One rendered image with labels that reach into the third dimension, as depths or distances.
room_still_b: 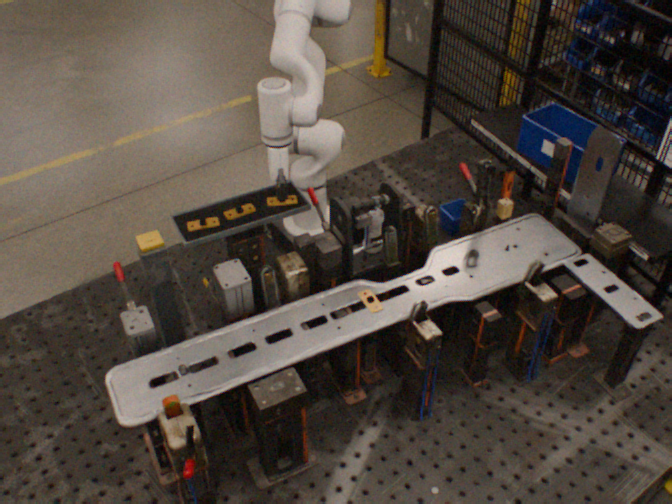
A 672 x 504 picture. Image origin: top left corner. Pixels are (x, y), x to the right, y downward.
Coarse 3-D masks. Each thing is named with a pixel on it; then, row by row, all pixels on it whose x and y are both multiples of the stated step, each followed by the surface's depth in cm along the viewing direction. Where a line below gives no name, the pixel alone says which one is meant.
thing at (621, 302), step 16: (592, 256) 198; (576, 272) 192; (592, 272) 192; (608, 272) 192; (592, 288) 188; (624, 288) 188; (608, 304) 183; (624, 304) 183; (640, 304) 183; (624, 320) 179; (656, 320) 179
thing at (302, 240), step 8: (296, 240) 188; (304, 240) 188; (312, 240) 188; (296, 248) 189; (304, 248) 187; (312, 248) 189; (304, 256) 189; (312, 256) 191; (312, 264) 193; (312, 272) 195; (312, 280) 197; (312, 288) 200; (312, 320) 209
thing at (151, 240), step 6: (144, 234) 180; (150, 234) 180; (156, 234) 180; (138, 240) 178; (144, 240) 178; (150, 240) 178; (156, 240) 178; (162, 240) 179; (144, 246) 177; (150, 246) 177; (156, 246) 178
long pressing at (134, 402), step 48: (480, 240) 203; (528, 240) 203; (336, 288) 187; (384, 288) 188; (432, 288) 188; (480, 288) 188; (240, 336) 174; (336, 336) 174; (144, 384) 163; (192, 384) 163; (240, 384) 164
